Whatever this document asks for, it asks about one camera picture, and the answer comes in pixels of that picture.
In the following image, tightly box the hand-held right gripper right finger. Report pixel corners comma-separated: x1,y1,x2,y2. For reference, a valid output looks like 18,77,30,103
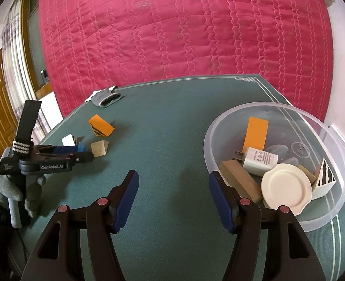
208,171,327,281

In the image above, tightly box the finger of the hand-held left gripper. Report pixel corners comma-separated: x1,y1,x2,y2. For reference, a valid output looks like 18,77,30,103
32,144,80,157
71,152,94,165

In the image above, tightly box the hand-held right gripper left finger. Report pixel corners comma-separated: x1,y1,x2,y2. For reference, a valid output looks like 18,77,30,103
20,170,140,281

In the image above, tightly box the light natural wooden block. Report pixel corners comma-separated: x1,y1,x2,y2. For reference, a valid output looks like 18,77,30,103
90,140,110,157

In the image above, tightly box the whitewashed wooden block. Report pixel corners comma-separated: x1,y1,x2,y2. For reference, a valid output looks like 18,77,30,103
62,134,78,147

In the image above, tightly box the brown wooden block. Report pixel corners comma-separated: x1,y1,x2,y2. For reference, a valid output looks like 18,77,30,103
218,160,263,204

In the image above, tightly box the orange block with black stripes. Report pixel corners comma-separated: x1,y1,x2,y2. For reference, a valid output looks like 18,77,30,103
88,114,115,137

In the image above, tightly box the white plug charger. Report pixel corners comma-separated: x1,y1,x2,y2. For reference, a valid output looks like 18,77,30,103
234,147,279,177

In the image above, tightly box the small cream plate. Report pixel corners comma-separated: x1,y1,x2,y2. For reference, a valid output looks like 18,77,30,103
261,163,313,210

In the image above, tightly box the clear plastic bowl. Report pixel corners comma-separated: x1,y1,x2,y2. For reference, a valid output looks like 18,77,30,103
203,102,345,233

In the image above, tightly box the plain orange block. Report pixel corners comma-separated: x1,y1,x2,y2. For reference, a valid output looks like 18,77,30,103
242,116,269,153

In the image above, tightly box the white block with black stripes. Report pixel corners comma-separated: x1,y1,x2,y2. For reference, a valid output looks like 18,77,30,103
311,157,336,201

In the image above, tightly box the person's left hand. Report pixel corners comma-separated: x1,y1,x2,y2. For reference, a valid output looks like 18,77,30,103
0,174,47,218

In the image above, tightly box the grey knitted glove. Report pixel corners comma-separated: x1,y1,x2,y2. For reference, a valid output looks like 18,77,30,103
90,88,122,108

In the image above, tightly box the white paper scrap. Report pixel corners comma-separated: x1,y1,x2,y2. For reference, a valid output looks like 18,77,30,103
85,85,117,102

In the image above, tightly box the striped window curtain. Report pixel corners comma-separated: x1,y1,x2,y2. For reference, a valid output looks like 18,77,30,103
1,0,51,141

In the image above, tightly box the red quilted blanket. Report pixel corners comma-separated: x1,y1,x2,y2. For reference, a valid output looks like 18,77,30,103
38,0,334,122

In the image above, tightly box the wooden window frame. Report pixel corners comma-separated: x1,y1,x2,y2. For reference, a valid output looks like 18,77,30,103
22,0,56,100

